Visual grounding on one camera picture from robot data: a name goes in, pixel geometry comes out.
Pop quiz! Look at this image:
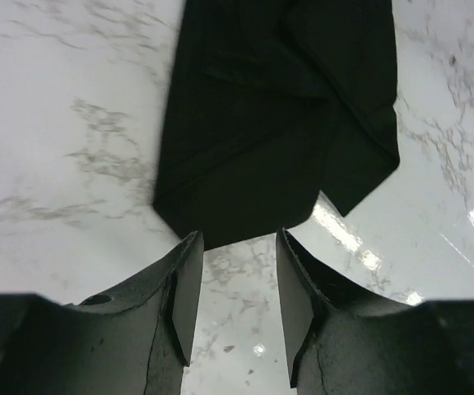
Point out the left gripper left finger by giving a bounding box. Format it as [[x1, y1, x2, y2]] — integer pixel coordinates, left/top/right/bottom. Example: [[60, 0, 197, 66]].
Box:
[[0, 231, 204, 394]]

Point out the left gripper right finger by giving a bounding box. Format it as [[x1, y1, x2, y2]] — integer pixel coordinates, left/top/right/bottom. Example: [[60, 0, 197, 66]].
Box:
[[276, 229, 474, 394]]

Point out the black t shirt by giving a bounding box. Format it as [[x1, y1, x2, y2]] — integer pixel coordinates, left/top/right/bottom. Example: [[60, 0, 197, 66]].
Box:
[[152, 0, 400, 249]]

